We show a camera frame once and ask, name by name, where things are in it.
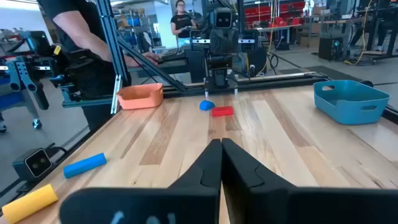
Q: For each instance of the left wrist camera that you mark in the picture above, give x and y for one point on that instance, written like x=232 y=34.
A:
x=223 y=18

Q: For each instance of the blue metal robot stand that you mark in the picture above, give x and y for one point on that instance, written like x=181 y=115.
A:
x=21 y=74

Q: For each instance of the black aluminium frame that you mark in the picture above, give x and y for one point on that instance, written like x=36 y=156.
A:
x=112 y=40

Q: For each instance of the small red block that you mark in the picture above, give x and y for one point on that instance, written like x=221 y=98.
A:
x=222 y=111

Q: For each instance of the person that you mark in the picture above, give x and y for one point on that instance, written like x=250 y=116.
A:
x=182 y=23
x=81 y=35

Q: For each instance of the black table-level camera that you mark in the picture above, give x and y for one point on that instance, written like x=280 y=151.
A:
x=34 y=165

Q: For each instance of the black desk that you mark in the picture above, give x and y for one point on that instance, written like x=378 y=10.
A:
x=174 y=65

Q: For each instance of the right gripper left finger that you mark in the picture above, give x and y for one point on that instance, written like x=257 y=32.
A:
x=186 y=205

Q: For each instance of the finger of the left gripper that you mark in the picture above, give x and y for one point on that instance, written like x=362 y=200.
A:
x=217 y=42
x=231 y=42

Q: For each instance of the black computer tower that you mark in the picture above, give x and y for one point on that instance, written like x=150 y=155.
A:
x=329 y=49

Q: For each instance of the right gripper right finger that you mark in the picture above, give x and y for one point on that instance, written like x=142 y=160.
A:
x=264 y=205

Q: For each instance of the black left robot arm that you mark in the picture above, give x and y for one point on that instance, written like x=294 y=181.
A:
x=220 y=77

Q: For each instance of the long blue block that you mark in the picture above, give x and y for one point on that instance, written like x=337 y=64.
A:
x=84 y=165

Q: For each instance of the orange plastic bin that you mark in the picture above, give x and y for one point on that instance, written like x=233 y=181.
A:
x=140 y=99

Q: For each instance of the dark floor mat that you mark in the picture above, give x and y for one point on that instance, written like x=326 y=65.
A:
x=329 y=73

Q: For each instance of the metal storage shelf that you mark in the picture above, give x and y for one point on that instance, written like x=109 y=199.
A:
x=133 y=21

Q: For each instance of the yellow cylinder block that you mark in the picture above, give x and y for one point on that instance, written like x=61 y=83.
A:
x=28 y=203

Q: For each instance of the red storage rack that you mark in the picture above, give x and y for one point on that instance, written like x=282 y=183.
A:
x=289 y=9

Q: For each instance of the blue plastic bin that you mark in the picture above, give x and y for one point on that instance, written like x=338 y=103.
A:
x=342 y=113

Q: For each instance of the small blue block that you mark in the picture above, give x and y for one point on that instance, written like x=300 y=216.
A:
x=206 y=105

